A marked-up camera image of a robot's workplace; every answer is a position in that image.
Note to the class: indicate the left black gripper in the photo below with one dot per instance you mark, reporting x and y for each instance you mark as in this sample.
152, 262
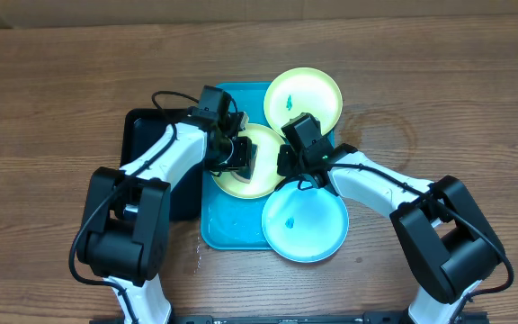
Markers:
243, 158

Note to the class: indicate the green scrubbing sponge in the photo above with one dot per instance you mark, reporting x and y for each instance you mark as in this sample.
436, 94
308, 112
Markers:
243, 175

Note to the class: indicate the light blue plate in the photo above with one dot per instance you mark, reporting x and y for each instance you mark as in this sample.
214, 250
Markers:
304, 225

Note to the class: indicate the yellow-green plate top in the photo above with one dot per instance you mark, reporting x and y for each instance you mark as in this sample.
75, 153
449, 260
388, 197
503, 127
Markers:
303, 90

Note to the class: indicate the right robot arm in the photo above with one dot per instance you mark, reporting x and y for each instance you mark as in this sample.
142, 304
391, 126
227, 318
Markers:
451, 249

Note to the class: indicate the black plastic tray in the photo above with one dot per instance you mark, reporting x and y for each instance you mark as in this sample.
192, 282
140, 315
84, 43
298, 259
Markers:
144, 127

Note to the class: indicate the yellow-green plate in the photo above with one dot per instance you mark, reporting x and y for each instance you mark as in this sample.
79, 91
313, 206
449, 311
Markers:
303, 90
264, 177

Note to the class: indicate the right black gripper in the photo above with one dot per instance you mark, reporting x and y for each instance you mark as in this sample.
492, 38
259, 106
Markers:
288, 161

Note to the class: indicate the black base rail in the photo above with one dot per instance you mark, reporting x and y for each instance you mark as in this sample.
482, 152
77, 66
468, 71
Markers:
369, 317

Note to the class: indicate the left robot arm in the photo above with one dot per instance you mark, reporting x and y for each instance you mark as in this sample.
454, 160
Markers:
122, 239

